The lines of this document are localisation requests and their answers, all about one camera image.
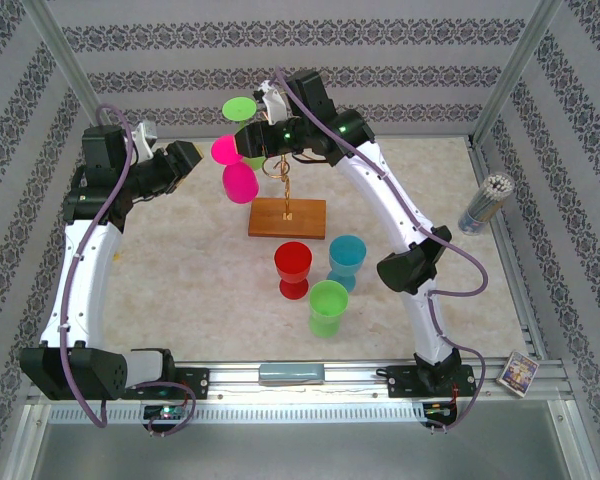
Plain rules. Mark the green wine glass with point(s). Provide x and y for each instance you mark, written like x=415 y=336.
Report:
x=239 y=109
x=328 y=312

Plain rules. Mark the pink wine glass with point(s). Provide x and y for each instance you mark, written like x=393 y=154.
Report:
x=241 y=185

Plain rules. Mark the red wine glass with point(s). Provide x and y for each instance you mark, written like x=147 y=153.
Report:
x=293 y=260

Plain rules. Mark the blue wine glass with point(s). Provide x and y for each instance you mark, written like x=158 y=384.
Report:
x=346 y=255

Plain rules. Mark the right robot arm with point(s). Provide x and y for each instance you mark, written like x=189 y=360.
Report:
x=380 y=190

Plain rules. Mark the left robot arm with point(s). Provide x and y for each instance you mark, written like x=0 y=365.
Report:
x=87 y=280

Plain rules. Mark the clear tub of pencils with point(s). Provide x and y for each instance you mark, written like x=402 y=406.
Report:
x=482 y=210

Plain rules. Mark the grey-blue block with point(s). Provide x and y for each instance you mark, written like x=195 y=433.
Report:
x=291 y=374

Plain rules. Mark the small colourful card box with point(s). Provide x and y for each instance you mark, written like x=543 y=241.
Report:
x=519 y=375

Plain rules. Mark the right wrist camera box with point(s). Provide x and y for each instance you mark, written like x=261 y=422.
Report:
x=272 y=105

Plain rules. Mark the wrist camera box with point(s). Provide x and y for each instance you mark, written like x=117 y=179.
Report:
x=142 y=140
x=272 y=105

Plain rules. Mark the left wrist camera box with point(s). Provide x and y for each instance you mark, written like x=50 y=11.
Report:
x=142 y=140

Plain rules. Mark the aluminium frame post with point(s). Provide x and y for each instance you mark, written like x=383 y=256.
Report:
x=514 y=75
x=75 y=75

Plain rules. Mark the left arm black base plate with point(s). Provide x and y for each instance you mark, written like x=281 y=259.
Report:
x=195 y=382

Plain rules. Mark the aluminium mounting rail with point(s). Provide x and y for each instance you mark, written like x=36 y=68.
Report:
x=240 y=381

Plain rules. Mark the aluminium side rail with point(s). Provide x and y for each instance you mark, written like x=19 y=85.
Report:
x=507 y=250

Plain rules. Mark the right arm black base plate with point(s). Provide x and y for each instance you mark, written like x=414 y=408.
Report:
x=405 y=382

